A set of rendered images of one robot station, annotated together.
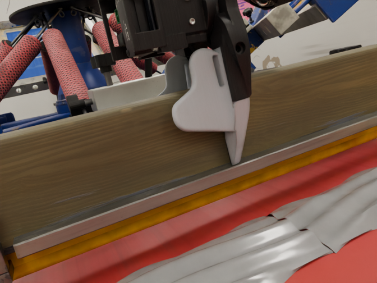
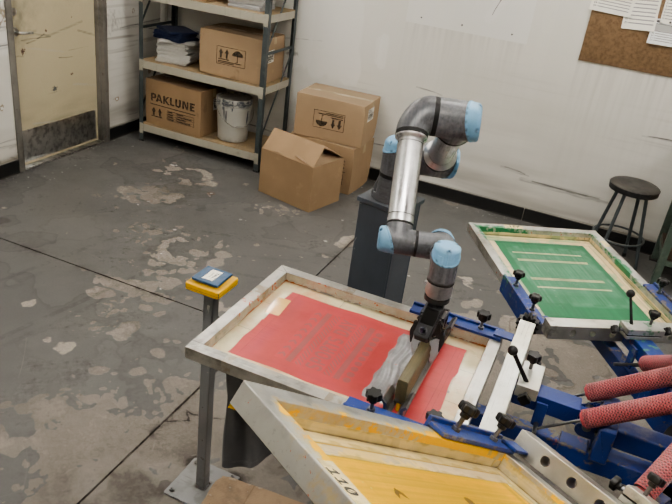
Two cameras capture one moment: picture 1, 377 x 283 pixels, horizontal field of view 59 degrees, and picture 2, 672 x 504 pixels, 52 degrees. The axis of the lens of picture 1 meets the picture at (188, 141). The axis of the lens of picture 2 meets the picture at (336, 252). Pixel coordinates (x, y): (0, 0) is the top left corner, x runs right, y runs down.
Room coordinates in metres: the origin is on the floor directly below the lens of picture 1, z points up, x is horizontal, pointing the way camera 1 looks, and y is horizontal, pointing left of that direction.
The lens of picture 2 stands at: (1.17, -1.45, 2.15)
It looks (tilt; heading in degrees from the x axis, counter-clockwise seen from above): 27 degrees down; 132
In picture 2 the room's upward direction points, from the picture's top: 8 degrees clockwise
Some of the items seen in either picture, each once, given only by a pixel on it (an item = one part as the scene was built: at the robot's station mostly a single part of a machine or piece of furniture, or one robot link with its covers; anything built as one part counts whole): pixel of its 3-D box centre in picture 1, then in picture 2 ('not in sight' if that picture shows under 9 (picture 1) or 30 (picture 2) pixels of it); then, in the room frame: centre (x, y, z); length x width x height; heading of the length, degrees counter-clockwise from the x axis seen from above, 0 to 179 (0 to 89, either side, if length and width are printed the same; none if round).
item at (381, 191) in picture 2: not in sight; (393, 184); (-0.28, 0.43, 1.25); 0.15 x 0.15 x 0.10
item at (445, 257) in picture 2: not in sight; (444, 262); (0.27, -0.01, 1.31); 0.09 x 0.08 x 0.11; 131
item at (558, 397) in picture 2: not in sight; (546, 400); (0.61, 0.10, 1.02); 0.17 x 0.06 x 0.05; 22
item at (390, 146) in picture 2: not in sight; (400, 154); (-0.28, 0.43, 1.37); 0.13 x 0.12 x 0.14; 41
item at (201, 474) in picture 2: not in sight; (206, 390); (-0.48, -0.21, 0.48); 0.22 x 0.22 x 0.96; 22
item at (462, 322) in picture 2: not in sight; (454, 327); (0.21, 0.24, 0.98); 0.30 x 0.05 x 0.07; 22
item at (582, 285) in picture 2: not in sight; (591, 275); (0.35, 0.84, 1.05); 1.08 x 0.61 x 0.23; 142
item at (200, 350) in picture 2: not in sight; (353, 346); (0.09, -0.11, 0.97); 0.79 x 0.58 x 0.04; 22
